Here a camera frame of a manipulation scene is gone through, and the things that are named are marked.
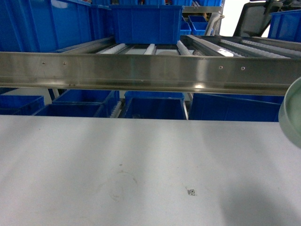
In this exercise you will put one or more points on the green bowl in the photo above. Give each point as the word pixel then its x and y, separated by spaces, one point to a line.
pixel 289 115

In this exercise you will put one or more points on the stainless steel shelf rack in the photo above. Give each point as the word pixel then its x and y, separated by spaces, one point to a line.
pixel 202 65

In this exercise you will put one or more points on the blue bin lower centre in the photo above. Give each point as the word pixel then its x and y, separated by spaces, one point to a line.
pixel 154 105

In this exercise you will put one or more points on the blue bin lower right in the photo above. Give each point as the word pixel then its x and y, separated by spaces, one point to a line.
pixel 226 107

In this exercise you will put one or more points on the blue bin lower left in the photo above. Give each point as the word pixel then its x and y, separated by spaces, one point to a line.
pixel 82 103

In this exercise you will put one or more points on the small QR code sticker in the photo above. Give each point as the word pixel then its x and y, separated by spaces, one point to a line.
pixel 191 191

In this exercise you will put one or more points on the large blue bin centre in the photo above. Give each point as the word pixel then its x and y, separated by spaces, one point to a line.
pixel 147 24

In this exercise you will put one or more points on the large blue bin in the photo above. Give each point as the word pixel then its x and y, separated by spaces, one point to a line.
pixel 49 25
pixel 147 24

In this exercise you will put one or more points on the small blue bin background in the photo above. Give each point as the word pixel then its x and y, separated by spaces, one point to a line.
pixel 198 25

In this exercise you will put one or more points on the black office chair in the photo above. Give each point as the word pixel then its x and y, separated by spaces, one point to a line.
pixel 255 17

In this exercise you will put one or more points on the large blue bin left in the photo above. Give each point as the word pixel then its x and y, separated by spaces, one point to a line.
pixel 49 25

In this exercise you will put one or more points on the blue bin upper right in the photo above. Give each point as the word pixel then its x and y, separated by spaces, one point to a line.
pixel 286 26

